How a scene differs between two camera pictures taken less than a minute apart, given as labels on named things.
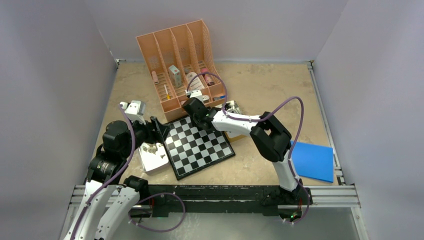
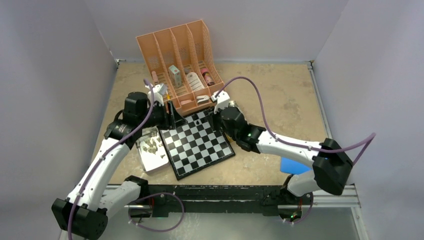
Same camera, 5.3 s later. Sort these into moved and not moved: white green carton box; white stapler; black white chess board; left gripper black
Moved: left gripper black
Not moved: white green carton box; white stapler; black white chess board
